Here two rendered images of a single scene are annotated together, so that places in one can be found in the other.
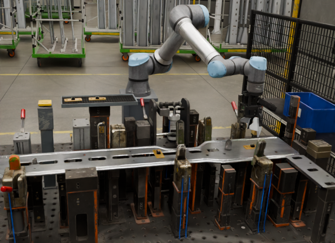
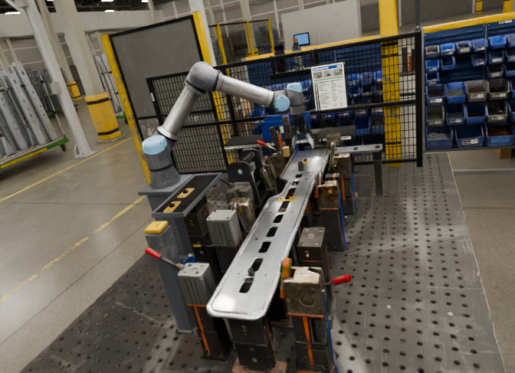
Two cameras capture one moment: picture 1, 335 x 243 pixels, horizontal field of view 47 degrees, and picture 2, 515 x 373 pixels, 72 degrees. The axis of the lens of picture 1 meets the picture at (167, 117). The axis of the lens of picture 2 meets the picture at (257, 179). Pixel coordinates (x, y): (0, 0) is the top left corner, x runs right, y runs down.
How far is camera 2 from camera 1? 149 cm
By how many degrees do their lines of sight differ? 49
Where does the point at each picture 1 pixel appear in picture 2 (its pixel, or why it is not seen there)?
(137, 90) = (173, 176)
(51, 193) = not seen: hidden behind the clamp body
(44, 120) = (169, 247)
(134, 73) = (162, 159)
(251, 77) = (298, 100)
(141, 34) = not seen: outside the picture
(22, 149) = (209, 281)
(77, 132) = (232, 224)
